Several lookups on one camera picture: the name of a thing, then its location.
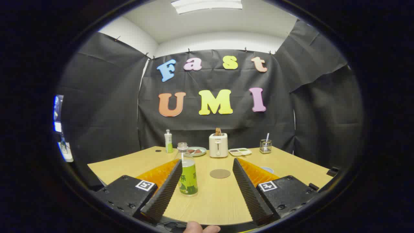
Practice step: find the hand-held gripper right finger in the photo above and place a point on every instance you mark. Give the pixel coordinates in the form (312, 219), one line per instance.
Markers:
(250, 194)

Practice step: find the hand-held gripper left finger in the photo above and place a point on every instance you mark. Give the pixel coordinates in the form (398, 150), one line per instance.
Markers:
(163, 194)

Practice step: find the green label juice bottle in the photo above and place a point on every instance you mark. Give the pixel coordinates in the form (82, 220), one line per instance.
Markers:
(189, 181)

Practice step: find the pale blue cup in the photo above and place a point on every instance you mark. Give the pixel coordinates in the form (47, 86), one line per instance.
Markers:
(267, 169)

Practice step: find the round brown coaster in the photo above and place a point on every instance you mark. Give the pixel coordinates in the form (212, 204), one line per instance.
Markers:
(220, 173)

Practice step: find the small white green bottle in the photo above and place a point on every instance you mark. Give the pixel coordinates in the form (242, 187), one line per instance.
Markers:
(168, 142)

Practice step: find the wooden table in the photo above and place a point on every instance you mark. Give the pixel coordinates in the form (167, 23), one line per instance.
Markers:
(220, 202)

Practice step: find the white divided tray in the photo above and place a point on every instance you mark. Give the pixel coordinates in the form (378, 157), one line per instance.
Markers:
(240, 151)

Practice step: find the white toaster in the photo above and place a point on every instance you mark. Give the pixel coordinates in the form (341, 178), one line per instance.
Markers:
(218, 145)

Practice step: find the pale green plate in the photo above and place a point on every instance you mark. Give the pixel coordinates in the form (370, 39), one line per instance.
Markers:
(203, 151)

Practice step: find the brown toast slice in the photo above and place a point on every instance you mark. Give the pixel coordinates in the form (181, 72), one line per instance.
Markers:
(218, 131)

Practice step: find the black backdrop cloth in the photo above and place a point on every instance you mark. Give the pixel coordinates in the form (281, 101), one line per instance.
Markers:
(210, 81)

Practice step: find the computer monitor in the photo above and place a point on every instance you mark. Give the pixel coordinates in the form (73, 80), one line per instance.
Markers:
(57, 113)

